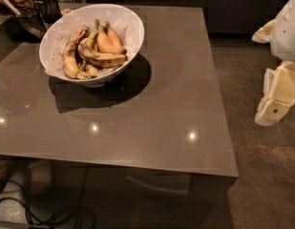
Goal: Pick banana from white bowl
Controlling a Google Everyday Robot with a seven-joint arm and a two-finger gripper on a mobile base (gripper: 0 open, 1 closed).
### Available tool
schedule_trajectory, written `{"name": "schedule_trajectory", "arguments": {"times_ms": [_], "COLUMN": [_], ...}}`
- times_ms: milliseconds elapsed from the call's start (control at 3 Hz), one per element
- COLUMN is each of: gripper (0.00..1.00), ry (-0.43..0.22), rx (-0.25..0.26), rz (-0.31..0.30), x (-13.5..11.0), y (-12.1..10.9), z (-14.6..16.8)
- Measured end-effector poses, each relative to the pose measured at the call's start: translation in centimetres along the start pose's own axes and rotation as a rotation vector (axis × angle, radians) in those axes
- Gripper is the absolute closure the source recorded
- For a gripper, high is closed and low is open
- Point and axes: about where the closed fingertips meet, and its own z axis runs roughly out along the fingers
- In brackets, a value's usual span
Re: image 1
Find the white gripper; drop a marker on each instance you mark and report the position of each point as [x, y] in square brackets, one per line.
[286, 32]

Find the dark spotted banana front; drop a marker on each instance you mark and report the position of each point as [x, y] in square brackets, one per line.
[100, 59]

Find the yellow banana right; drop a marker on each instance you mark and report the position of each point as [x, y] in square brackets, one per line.
[112, 34]

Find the yellow banana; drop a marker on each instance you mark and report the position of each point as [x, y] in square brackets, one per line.
[105, 44]
[112, 34]

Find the yellow banana middle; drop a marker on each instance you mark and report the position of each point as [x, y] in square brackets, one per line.
[105, 44]

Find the green-stemmed banana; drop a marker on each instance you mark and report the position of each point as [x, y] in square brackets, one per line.
[92, 37]

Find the white bowl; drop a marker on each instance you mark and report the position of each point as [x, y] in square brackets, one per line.
[128, 23]

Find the long spotted banana left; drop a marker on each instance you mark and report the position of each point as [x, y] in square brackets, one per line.
[69, 63]

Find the small bananas at bottom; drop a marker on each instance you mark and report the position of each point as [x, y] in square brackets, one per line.
[86, 71]

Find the black mesh pen cup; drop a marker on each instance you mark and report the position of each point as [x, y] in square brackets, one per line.
[49, 10]

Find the black mesh desk tray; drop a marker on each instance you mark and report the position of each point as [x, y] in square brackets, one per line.
[26, 27]

